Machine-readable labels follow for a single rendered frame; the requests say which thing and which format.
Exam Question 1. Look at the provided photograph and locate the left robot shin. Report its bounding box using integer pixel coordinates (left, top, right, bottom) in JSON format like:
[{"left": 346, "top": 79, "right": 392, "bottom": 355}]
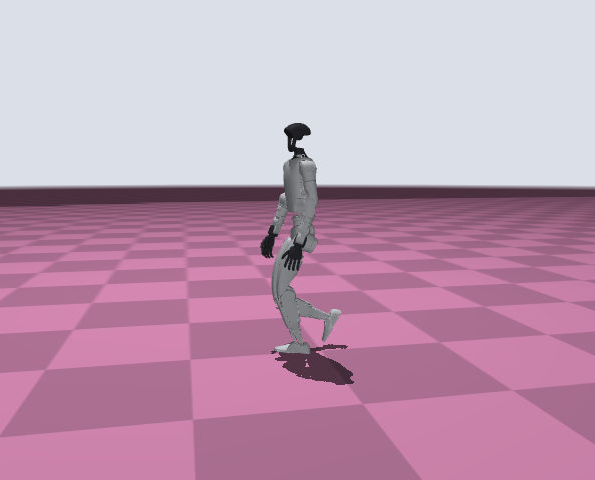
[{"left": 275, "top": 290, "right": 303, "bottom": 345}]

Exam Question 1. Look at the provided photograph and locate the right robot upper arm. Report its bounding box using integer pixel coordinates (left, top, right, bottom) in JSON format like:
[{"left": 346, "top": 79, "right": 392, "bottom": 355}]
[{"left": 279, "top": 162, "right": 287, "bottom": 206}]

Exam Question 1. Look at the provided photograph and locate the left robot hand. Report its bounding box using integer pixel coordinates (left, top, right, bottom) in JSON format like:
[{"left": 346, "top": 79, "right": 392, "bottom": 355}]
[{"left": 281, "top": 234, "right": 307, "bottom": 271}]

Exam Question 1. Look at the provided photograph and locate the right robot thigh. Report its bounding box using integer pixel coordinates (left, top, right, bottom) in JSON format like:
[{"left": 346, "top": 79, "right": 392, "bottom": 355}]
[{"left": 272, "top": 237, "right": 303, "bottom": 306}]

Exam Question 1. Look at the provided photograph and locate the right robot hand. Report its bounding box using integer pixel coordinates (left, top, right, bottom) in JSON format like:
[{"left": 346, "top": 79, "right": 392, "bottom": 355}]
[{"left": 260, "top": 225, "right": 278, "bottom": 258}]

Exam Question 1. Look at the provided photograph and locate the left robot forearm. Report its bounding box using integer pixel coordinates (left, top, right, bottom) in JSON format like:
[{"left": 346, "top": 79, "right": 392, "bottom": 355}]
[{"left": 295, "top": 198, "right": 315, "bottom": 245}]

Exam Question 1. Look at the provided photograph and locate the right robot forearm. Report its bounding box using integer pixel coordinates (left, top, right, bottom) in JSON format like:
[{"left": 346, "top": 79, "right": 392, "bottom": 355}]
[{"left": 269, "top": 201, "right": 288, "bottom": 234}]

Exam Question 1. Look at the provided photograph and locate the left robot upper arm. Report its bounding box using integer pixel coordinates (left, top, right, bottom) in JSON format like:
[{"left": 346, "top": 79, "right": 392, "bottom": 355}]
[{"left": 299, "top": 160, "right": 318, "bottom": 208}]

